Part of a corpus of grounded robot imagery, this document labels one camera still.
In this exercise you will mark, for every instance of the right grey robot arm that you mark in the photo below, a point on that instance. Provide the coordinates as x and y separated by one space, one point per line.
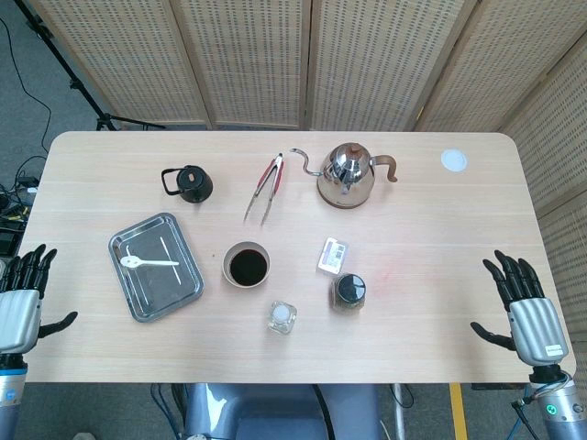
561 412

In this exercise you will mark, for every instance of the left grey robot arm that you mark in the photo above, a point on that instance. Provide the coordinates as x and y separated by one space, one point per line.
10 399

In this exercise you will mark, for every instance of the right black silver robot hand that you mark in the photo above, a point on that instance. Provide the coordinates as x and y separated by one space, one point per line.
536 325

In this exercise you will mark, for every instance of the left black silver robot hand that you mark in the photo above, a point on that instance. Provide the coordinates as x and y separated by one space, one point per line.
18 321

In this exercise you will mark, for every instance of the white plastic spoon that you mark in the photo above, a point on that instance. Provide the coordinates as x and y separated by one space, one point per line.
151 262

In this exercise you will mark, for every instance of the metal table leg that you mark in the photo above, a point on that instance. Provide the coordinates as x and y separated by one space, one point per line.
399 412

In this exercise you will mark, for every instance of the woven rattan screen panel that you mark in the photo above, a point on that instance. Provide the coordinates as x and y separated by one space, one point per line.
252 59
495 64
124 59
559 137
376 64

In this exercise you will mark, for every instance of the small purple plastic box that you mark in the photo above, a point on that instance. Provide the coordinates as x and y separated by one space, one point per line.
332 254

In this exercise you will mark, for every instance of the power strip with plugs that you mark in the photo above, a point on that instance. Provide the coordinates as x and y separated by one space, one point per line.
18 192

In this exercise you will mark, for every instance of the clear bottle with green label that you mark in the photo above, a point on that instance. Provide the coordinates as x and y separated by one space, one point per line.
281 317

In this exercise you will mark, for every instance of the stainless steel tray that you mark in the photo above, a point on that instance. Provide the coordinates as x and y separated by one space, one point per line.
160 293

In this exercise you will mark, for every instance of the black tripod stand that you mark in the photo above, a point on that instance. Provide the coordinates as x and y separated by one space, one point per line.
82 87

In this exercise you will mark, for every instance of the white bowl dark liquid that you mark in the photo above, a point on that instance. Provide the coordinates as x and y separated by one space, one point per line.
247 268

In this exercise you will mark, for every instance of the grey robot torso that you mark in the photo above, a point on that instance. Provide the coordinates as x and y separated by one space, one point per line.
275 412

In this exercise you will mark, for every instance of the white round table grommet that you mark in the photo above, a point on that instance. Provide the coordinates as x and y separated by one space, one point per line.
455 160

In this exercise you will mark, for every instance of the glass jar with black lid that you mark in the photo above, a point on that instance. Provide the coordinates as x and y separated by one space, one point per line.
349 291

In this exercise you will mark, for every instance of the steel tongs with red grips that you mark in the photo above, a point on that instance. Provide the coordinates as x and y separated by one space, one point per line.
268 183

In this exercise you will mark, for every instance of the small black teapot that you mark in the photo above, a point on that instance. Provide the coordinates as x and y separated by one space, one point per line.
195 183

